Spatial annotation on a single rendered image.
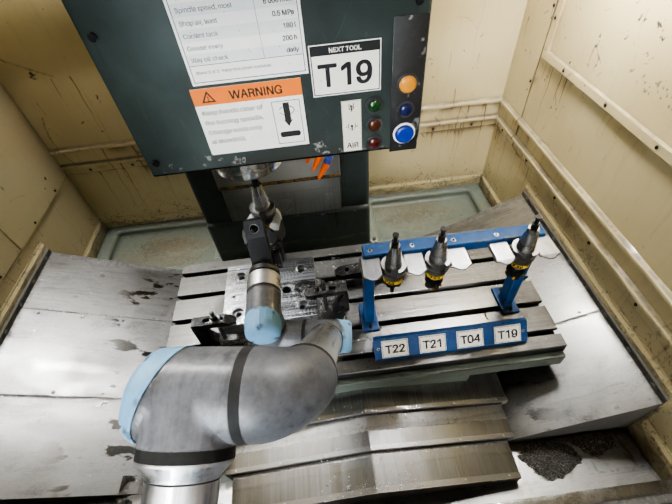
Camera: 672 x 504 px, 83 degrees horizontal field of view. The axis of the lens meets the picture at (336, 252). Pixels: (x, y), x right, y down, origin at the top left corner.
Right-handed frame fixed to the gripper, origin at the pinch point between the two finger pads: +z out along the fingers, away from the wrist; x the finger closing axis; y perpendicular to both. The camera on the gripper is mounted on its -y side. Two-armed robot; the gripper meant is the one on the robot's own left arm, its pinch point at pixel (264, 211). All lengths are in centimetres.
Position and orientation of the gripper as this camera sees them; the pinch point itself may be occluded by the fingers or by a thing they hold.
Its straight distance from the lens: 100.8
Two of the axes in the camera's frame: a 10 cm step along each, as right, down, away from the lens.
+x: 9.9, -1.2, 0.2
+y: 0.6, 6.6, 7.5
